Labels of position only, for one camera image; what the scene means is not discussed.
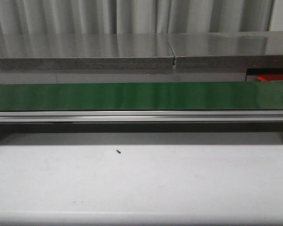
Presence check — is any red plastic tray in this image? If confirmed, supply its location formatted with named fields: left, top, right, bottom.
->
left=256, top=73, right=283, bottom=82

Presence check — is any grey stone slab right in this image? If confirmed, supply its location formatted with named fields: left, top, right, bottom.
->
left=167, top=31, right=283, bottom=69

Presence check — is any grey stone slab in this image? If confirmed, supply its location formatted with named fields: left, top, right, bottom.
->
left=0, top=34, right=174, bottom=71
left=167, top=31, right=283, bottom=69

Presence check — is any green conveyor belt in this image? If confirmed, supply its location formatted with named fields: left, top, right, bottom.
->
left=0, top=81, right=283, bottom=112

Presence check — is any grey stone slab left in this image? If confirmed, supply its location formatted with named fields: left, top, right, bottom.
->
left=0, top=34, right=174, bottom=71

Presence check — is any grey curtain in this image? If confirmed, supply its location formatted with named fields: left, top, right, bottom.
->
left=0, top=0, right=283, bottom=34

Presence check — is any aluminium conveyor frame rail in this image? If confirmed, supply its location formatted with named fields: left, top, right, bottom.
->
left=0, top=110, right=283, bottom=123

